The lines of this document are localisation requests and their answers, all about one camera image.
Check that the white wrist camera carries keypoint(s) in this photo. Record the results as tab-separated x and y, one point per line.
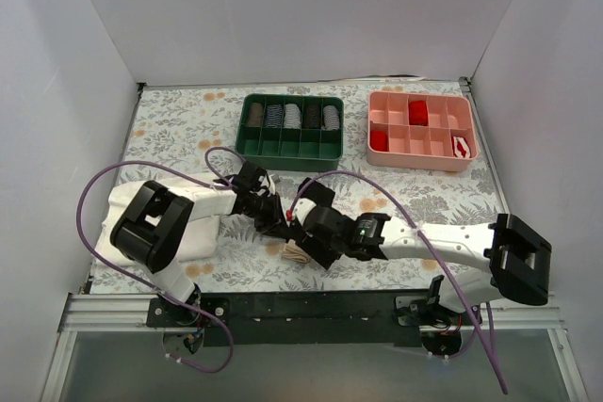
300	211
268	184

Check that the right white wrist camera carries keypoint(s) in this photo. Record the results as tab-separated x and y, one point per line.
300	211

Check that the blue striped rolled underwear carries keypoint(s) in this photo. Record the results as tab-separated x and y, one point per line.
274	116

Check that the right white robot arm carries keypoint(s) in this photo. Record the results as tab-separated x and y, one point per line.
505	259

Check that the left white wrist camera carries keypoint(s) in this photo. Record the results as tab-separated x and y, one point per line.
268	184

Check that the pink divided organizer tray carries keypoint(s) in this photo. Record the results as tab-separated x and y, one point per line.
421	147

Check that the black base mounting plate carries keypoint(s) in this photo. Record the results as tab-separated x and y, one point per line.
337	317

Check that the black rolled underwear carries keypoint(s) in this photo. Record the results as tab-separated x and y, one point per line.
311	117

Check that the green divided organizer tray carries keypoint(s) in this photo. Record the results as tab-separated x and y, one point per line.
307	150

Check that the white grey striped roll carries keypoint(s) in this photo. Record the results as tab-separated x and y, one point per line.
292	117

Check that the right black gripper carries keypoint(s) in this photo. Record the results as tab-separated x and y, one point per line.
310	240

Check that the red white striped roll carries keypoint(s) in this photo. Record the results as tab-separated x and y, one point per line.
460	147

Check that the grey white rolled underwear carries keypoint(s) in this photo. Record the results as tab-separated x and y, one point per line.
331	119

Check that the white folded cloth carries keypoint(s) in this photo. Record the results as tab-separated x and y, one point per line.
200	237

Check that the red rolled underwear upper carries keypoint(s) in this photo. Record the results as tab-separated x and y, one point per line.
418	113

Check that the red rolled underwear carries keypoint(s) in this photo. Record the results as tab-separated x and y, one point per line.
379	141
418	113

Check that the red rolled underwear lower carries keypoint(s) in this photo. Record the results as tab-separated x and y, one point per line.
379	141

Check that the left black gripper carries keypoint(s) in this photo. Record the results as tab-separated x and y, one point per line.
271	216

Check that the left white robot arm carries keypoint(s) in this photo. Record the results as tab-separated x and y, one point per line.
151	228

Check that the brown rolled underwear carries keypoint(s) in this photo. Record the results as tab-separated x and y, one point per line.
255	115

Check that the black underwear beige waistband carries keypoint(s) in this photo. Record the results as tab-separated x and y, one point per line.
311	199

